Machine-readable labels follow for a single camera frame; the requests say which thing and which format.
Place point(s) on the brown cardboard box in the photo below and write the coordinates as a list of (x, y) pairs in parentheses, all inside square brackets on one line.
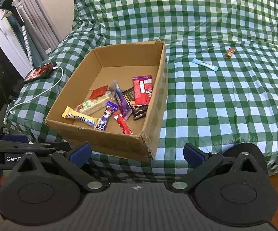
[(114, 67)]

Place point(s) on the purple white long packet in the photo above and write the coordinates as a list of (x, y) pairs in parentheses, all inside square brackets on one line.
[(123, 104)]

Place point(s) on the purple candy wrapper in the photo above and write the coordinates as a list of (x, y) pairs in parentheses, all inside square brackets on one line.
[(109, 110)]

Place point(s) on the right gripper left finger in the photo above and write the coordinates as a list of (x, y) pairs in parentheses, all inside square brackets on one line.
[(71, 163)]

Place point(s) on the thin red stick packet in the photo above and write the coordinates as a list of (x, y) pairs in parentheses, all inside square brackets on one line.
[(121, 122)]

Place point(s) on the clear nut bar packet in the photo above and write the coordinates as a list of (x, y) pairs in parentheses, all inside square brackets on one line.
[(93, 105)]

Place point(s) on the black smartphone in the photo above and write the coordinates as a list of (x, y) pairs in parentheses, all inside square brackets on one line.
[(39, 73)]

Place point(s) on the small red snack packet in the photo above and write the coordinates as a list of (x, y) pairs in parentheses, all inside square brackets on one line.
[(98, 92)]

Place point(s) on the green white checkered cloth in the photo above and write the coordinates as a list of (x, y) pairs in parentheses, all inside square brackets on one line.
[(222, 60)]

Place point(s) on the yellow white snack bar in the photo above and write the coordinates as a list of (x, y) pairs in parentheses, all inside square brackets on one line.
[(72, 114)]

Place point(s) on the light blue stick packet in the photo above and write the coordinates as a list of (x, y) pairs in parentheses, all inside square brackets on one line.
[(205, 64)]

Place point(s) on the black white floor lamp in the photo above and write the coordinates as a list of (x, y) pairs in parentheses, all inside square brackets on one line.
[(12, 7)]

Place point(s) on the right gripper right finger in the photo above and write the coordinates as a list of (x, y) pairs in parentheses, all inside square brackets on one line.
[(203, 164)]

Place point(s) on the red KitKat wrapper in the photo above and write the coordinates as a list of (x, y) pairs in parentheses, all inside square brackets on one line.
[(142, 90)]

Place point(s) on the small gold wrapped candy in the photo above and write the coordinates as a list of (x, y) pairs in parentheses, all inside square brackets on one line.
[(230, 52)]

